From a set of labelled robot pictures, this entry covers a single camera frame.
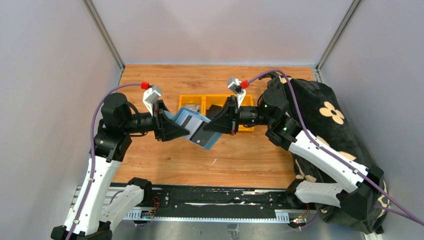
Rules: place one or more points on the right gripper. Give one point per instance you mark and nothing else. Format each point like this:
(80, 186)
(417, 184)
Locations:
(228, 119)

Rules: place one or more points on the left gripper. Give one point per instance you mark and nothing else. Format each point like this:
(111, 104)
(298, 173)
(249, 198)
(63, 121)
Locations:
(165, 125)

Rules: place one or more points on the white card black stripe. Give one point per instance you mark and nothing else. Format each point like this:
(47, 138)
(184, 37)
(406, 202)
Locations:
(192, 124)

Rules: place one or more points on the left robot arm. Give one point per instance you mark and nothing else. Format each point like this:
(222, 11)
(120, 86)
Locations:
(102, 159)

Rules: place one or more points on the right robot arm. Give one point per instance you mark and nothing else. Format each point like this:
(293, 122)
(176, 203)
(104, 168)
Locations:
(354, 189)

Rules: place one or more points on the black cards stack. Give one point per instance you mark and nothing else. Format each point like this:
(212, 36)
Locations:
(213, 111)

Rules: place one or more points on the black credit card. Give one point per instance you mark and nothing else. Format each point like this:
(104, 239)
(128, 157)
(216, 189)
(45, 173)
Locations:
(205, 139)

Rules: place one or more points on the white grey cards stack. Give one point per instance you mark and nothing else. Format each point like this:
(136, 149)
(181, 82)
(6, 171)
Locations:
(193, 107)

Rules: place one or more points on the middle yellow bin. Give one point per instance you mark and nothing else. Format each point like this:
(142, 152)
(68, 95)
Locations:
(214, 99)

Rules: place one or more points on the right yellow bin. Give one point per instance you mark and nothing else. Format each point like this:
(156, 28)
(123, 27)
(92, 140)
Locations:
(247, 101)

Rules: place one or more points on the black floral plush blanket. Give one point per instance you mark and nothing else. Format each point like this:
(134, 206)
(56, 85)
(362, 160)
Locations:
(323, 117)

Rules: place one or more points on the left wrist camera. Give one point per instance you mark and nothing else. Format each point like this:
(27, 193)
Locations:
(150, 96)

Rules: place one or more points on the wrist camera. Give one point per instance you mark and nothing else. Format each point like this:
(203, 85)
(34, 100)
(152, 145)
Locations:
(150, 96)
(235, 85)

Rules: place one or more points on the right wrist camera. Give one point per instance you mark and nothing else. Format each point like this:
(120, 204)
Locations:
(235, 85)

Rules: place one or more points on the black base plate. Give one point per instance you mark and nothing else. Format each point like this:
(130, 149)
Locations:
(189, 203)

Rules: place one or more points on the aluminium frame rail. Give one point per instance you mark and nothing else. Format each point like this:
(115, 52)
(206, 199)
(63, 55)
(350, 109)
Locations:
(96, 213)

